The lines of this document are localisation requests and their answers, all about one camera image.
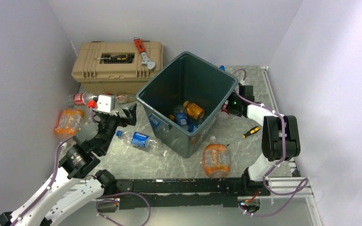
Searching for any black yellow screwdriver on table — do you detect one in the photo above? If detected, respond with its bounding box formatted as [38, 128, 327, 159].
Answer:
[226, 126, 260, 146]

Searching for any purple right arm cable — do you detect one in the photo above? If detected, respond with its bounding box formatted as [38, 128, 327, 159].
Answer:
[232, 68, 310, 218]

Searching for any tan plastic toolbox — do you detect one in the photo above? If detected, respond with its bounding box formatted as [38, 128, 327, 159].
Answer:
[72, 41, 164, 94]

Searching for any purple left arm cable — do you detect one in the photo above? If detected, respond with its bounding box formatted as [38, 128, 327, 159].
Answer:
[9, 106, 97, 226]

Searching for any clear bottle red label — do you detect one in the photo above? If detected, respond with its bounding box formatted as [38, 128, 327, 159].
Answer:
[66, 92, 98, 106]

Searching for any red handled adjustable wrench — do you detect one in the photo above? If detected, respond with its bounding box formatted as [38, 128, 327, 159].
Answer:
[133, 36, 156, 71]

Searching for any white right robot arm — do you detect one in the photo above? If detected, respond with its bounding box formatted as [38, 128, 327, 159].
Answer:
[233, 91, 301, 195]

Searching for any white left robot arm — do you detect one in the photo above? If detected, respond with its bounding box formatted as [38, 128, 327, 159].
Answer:
[0, 103, 137, 226]

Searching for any small clear bottle red cap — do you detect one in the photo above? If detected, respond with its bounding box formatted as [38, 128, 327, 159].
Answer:
[107, 93, 136, 105]

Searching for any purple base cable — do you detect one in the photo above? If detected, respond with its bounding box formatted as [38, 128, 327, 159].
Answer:
[95, 191, 151, 226]

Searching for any clear bottle light blue label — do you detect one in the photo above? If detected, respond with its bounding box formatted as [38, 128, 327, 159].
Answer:
[188, 122, 200, 133]

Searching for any crushed orange bottle left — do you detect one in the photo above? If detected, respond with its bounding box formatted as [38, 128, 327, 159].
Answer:
[55, 109, 84, 140]

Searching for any dark green plastic bin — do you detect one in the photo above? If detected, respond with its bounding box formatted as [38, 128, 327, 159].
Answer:
[136, 51, 239, 158]

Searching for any large orange bottle front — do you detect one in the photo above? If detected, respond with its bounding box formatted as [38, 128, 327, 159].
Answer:
[202, 136, 230, 178]

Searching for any black yellow screwdriver in toolbox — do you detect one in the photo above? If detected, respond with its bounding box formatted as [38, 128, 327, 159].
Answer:
[96, 55, 128, 60]

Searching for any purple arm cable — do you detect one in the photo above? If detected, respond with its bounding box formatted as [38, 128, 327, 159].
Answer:
[232, 68, 310, 218]
[9, 106, 97, 226]

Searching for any clear Pepsi bottle blue label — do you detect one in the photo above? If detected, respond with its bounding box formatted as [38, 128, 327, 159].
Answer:
[115, 130, 162, 152]

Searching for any Pepsi bottle blue cap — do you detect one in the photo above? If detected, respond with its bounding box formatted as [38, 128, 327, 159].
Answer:
[174, 105, 189, 130]

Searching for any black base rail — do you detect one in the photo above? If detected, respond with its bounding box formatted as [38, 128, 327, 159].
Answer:
[116, 178, 260, 210]

